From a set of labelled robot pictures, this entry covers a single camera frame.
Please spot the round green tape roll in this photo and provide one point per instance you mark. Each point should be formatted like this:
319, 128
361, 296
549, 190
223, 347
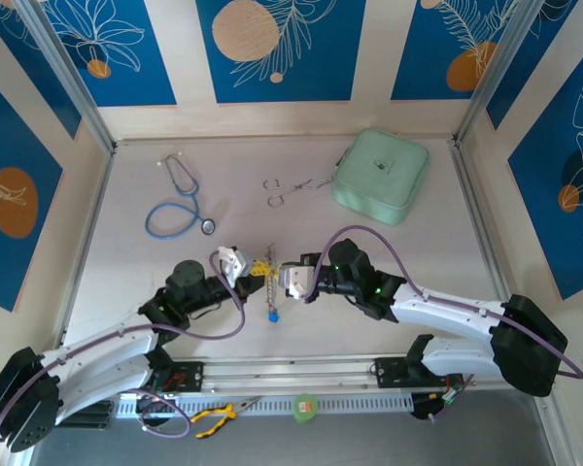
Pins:
304, 407

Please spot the aluminium corner post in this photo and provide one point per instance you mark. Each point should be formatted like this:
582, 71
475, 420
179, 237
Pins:
63, 68
500, 63

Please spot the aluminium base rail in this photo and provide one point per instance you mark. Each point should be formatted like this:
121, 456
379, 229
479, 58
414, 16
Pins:
296, 369

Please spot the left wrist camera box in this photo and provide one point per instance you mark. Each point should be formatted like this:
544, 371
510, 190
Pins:
233, 267

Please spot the key with blue tag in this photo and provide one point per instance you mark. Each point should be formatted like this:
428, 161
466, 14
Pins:
273, 318

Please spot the mint green zip pouch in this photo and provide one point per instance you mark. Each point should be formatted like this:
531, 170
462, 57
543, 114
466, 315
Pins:
384, 165

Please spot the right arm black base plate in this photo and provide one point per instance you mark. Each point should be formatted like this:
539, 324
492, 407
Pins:
388, 373

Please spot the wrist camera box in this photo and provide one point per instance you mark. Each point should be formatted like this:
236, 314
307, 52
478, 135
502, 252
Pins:
297, 280
233, 267

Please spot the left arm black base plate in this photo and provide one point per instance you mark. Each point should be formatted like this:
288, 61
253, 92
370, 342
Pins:
189, 376

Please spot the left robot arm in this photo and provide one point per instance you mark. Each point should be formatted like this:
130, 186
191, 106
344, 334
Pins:
102, 347

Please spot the aluminium side rail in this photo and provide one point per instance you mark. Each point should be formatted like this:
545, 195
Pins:
94, 204
471, 194

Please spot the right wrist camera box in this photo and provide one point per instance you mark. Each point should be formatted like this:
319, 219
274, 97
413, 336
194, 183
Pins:
297, 280

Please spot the black ribbed block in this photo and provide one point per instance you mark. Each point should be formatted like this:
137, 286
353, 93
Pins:
94, 415

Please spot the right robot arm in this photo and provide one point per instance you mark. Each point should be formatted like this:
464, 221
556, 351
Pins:
447, 310

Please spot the blue stethoscope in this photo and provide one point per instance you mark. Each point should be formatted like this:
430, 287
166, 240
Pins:
208, 225

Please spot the grey metal shelf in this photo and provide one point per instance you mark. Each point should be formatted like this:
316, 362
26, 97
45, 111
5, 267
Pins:
369, 442

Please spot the metal forceps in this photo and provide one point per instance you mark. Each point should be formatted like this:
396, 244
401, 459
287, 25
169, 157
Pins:
297, 186

